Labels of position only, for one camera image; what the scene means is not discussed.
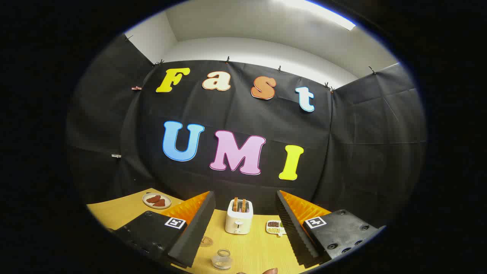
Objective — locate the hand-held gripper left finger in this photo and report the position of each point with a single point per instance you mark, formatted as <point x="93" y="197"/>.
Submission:
<point x="194" y="232"/>

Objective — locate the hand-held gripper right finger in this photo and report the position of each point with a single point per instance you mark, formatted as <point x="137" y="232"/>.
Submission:
<point x="295" y="232"/>

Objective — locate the round cork coaster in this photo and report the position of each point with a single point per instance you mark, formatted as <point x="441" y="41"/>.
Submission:
<point x="206" y="241"/>

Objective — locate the clear plastic juice bottle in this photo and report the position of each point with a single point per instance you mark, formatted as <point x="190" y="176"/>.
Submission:
<point x="222" y="262"/>

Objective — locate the white sectioned bean dish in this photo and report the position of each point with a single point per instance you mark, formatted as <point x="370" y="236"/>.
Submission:
<point x="274" y="228"/>

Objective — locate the small white plate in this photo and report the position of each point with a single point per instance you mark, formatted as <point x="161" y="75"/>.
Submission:
<point x="169" y="200"/>

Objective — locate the red-brown food slice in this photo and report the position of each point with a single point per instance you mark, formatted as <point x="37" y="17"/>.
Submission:
<point x="153" y="198"/>
<point x="159" y="203"/>

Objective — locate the white toaster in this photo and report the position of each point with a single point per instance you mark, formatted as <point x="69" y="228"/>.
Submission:
<point x="239" y="222"/>

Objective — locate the wooden table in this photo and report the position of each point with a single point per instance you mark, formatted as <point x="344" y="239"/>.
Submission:
<point x="251" y="247"/>

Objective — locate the black backdrop cloth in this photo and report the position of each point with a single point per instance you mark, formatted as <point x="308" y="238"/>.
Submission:
<point x="342" y="152"/>

